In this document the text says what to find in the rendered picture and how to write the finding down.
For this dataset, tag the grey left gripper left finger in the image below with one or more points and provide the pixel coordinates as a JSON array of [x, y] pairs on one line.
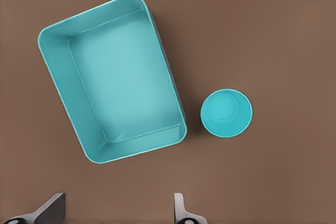
[[50, 211]]

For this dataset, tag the teal rectangular box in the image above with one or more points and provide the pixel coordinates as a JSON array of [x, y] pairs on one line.
[[123, 77]]

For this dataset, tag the teal cup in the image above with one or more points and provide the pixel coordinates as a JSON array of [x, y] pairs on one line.
[[225, 113]]

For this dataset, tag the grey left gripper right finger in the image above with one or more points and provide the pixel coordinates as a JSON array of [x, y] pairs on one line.
[[181, 212]]

